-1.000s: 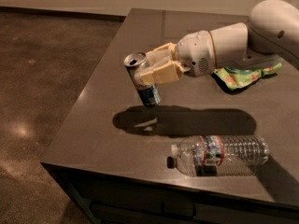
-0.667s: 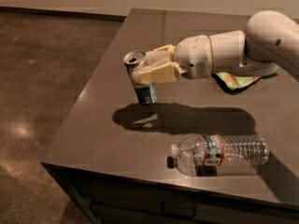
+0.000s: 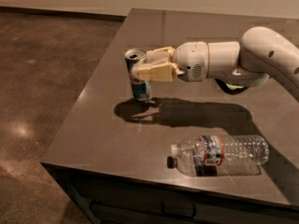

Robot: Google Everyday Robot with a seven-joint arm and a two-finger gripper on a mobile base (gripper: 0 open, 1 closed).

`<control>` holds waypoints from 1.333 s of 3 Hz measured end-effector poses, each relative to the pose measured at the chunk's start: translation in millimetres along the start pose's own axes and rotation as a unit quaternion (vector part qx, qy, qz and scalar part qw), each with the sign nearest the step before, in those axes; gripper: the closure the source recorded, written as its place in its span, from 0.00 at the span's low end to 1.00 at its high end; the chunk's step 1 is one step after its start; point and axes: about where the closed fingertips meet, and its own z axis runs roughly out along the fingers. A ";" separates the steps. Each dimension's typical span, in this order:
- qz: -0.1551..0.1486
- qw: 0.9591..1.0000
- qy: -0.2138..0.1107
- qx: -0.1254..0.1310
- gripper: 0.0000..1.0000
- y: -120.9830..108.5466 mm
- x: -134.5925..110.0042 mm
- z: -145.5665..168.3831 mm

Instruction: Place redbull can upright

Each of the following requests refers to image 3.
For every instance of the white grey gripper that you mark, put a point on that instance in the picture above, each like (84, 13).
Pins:
(191, 61)

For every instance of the silver blue redbull can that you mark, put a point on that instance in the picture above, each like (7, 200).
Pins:
(141, 88)

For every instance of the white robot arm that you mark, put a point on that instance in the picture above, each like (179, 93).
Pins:
(261, 53)

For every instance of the green snack bag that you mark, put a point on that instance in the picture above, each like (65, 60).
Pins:
(235, 87)

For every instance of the clear plastic water bottle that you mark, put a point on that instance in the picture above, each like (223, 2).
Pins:
(219, 155)

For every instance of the dark cabinet under table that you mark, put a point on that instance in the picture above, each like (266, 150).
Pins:
(111, 199)

